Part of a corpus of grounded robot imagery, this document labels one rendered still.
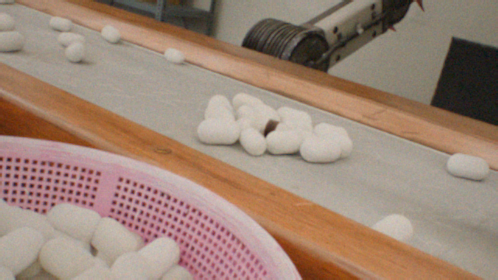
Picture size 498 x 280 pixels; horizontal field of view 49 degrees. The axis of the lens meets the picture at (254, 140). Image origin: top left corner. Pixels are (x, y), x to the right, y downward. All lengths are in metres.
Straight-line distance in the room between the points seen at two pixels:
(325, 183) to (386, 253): 0.15
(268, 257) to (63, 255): 0.10
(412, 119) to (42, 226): 0.45
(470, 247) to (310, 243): 0.15
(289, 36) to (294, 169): 0.58
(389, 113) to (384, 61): 2.09
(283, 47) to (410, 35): 1.74
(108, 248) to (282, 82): 0.44
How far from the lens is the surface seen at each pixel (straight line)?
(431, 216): 0.44
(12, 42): 0.69
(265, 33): 1.03
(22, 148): 0.35
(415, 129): 0.64
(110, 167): 0.33
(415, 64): 2.68
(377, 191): 0.45
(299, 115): 0.55
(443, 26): 2.64
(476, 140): 0.63
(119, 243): 0.30
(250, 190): 0.33
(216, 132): 0.46
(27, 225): 0.31
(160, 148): 0.37
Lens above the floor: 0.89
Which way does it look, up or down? 18 degrees down
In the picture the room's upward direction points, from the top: 12 degrees clockwise
